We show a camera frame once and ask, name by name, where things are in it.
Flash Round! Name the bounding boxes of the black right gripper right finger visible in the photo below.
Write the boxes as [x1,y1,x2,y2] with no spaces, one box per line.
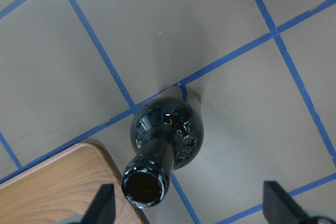
[262,180,309,223]

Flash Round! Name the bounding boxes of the wooden tray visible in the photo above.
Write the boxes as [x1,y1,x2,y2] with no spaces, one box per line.
[1,143,149,223]

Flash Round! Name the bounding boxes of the dark wine bottle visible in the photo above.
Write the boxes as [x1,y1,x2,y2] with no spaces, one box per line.
[121,86,204,209]

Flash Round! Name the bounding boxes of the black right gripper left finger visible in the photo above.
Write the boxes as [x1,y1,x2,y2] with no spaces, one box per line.
[79,184,116,224]

